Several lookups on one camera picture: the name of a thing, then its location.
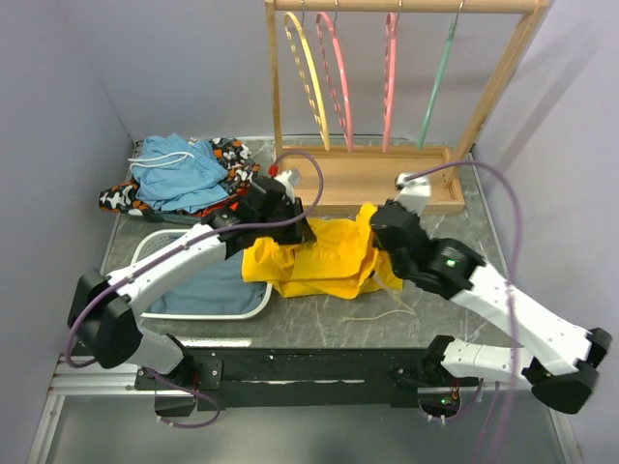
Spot yellow shorts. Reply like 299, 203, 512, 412
241, 204, 403, 300

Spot blue cloth in basket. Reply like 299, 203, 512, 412
145, 252, 271, 320

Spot wooden hanger rack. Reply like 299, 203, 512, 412
265, 0, 549, 215

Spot yellow hanger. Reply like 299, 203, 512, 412
282, 12, 331, 151

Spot white laundry basket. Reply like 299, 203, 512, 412
131, 228, 274, 322

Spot pink hanger left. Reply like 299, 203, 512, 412
315, 12, 354, 152

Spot pink hanger right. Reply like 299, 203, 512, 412
382, 13, 398, 153

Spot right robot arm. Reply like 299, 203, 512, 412
369, 202, 612, 415

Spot aluminium rail frame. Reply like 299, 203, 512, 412
27, 357, 583, 463

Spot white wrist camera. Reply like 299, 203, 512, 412
395, 173, 431, 216
268, 164, 302, 199

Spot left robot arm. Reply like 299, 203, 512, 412
65, 170, 315, 389

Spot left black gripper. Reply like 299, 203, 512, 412
257, 197, 316, 246

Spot patterned black orange shorts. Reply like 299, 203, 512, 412
98, 137, 260, 217

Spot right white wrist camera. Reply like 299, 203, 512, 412
395, 173, 431, 216

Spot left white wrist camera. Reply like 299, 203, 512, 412
268, 164, 302, 199

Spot pink hanger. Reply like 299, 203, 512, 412
315, 12, 354, 152
382, 13, 398, 153

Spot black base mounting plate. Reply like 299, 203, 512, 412
134, 345, 465, 419

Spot green hanger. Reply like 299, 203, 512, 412
418, 18, 458, 149

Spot light blue shorts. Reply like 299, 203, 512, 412
130, 133, 228, 213

